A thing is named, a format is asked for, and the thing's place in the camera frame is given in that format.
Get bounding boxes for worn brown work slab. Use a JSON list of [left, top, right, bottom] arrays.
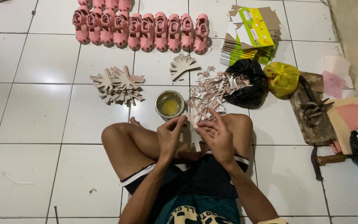
[[290, 72, 337, 146]]

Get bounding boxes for salmon pink material sheet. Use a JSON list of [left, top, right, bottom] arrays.
[[335, 103, 358, 132]]

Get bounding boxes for person's black shorts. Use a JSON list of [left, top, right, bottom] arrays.
[[120, 151, 250, 200]]

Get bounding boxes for black plastic bag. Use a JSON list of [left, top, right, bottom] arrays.
[[223, 58, 269, 110]]

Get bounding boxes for pile of pink strap cutouts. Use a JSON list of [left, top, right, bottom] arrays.
[[186, 66, 252, 129]]

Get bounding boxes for stack of flat green cartons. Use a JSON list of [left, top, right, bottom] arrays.
[[220, 5, 281, 66]]

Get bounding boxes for rows of pink children's sandals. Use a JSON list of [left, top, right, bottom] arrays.
[[72, 0, 210, 55]]

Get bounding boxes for yellow plastic bag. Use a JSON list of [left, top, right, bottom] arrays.
[[263, 62, 300, 99]]

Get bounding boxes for person's left hand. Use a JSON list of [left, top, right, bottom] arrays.
[[156, 116, 188, 160]]

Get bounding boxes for pink paper scrap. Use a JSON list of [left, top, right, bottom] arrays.
[[322, 70, 347, 99]]

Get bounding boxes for white paper scrap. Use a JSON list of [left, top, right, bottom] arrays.
[[324, 55, 351, 79]]

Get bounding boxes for metal bowl of yellow glue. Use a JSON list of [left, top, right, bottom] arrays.
[[155, 90, 185, 119]]

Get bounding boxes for beige fan-shaped sole cutout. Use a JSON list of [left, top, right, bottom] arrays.
[[181, 122, 203, 153]]

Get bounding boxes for person's right hand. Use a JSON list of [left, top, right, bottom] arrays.
[[195, 108, 236, 164]]

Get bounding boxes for white string piece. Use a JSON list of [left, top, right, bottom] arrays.
[[2, 170, 35, 186]]

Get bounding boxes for wooden-handled hammer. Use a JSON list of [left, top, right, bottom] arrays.
[[310, 146, 352, 182]]

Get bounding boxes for heap of beige fan cutouts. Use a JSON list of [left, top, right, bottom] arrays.
[[89, 65, 145, 106]]

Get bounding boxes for person's teal printed shirt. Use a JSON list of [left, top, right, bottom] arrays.
[[154, 194, 241, 224]]

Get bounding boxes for beige cardboard sheet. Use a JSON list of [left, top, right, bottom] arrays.
[[326, 95, 358, 155]]

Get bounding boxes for small stack of beige cutouts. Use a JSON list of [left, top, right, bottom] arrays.
[[169, 54, 201, 83]]

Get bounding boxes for black-handled knife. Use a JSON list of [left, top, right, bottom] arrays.
[[298, 75, 317, 105]]

